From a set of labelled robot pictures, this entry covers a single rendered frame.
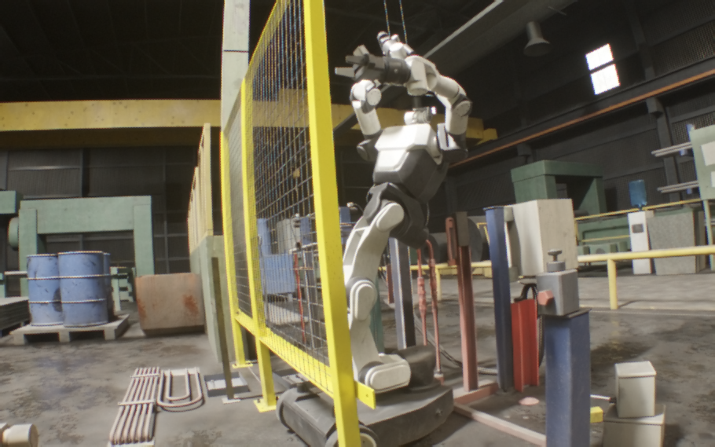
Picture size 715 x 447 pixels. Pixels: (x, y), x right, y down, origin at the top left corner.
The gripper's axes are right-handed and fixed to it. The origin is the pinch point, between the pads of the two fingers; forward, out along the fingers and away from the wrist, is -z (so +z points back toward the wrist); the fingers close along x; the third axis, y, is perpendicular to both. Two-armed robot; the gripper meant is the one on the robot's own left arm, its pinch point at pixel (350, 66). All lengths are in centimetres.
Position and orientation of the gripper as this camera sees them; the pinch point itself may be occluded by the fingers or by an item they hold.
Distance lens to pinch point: 127.6
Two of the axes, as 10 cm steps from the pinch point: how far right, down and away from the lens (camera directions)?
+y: -0.9, -9.9, 1.0
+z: 9.0, -0.4, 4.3
